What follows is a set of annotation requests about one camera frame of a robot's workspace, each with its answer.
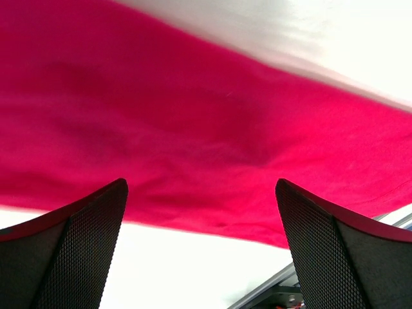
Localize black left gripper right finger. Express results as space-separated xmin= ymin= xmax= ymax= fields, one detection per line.
xmin=275 ymin=179 xmax=411 ymax=308

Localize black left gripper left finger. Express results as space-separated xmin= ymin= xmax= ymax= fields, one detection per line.
xmin=1 ymin=178 xmax=128 ymax=309

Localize magenta pink t-shirt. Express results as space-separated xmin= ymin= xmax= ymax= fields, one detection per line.
xmin=1 ymin=1 xmax=411 ymax=247

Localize aluminium front rail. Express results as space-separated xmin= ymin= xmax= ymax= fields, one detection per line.
xmin=229 ymin=205 xmax=411 ymax=309

